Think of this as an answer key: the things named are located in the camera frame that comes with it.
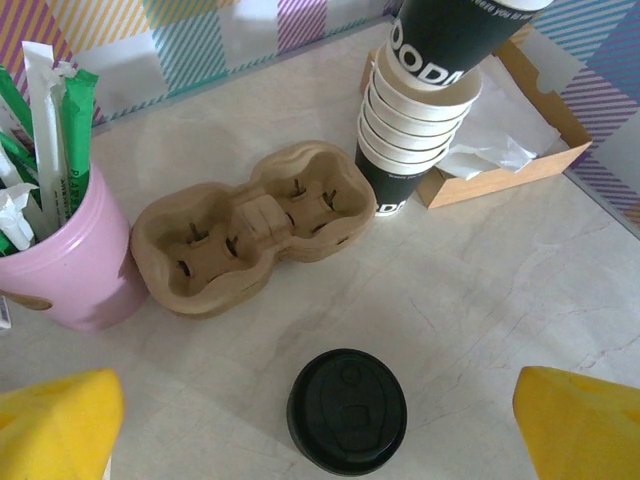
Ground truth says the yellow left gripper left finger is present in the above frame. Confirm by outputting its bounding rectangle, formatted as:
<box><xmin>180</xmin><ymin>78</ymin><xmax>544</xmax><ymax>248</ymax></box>
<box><xmin>0</xmin><ymin>368</ymin><xmax>126</xmax><ymax>480</ymax></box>

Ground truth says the brown cardboard box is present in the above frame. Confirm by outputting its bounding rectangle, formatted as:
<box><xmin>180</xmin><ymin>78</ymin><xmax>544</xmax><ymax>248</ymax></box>
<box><xmin>360</xmin><ymin>38</ymin><xmax>594</xmax><ymax>210</ymax></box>

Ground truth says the pink straw holder cup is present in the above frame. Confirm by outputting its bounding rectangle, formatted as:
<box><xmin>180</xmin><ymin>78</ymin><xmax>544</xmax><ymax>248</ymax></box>
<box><xmin>0</xmin><ymin>159</ymin><xmax>150</xmax><ymax>334</ymax></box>

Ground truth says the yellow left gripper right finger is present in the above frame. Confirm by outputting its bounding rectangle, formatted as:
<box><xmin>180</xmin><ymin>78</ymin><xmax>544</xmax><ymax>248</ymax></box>
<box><xmin>513</xmin><ymin>365</ymin><xmax>640</xmax><ymax>480</ymax></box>

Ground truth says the crumpled white paper sheet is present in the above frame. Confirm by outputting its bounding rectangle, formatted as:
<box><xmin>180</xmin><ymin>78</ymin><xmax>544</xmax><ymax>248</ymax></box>
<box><xmin>439</xmin><ymin>142</ymin><xmax>541</xmax><ymax>182</ymax></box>

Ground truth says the long white straw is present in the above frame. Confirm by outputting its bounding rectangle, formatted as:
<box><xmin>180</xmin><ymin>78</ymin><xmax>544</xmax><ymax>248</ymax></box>
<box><xmin>20</xmin><ymin>40</ymin><xmax>64</xmax><ymax>239</ymax></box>

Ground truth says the brown pulp cup carrier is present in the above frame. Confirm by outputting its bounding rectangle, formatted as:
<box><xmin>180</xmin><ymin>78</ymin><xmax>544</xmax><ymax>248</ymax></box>
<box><xmin>129</xmin><ymin>140</ymin><xmax>377</xmax><ymax>307</ymax></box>
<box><xmin>149</xmin><ymin>219</ymin><xmax>374</xmax><ymax>322</ymax></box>

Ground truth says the green wrapped straw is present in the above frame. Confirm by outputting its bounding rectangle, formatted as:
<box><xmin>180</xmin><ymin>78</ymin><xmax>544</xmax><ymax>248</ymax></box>
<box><xmin>0</xmin><ymin>130</ymin><xmax>41</xmax><ymax>174</ymax></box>
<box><xmin>62</xmin><ymin>67</ymin><xmax>100</xmax><ymax>221</ymax></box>
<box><xmin>0</xmin><ymin>65</ymin><xmax>35</xmax><ymax>144</ymax></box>

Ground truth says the crumpled white wrapped straw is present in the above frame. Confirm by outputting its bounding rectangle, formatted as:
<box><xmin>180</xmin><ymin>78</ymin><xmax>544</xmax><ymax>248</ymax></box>
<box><xmin>0</xmin><ymin>182</ymin><xmax>41</xmax><ymax>251</ymax></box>

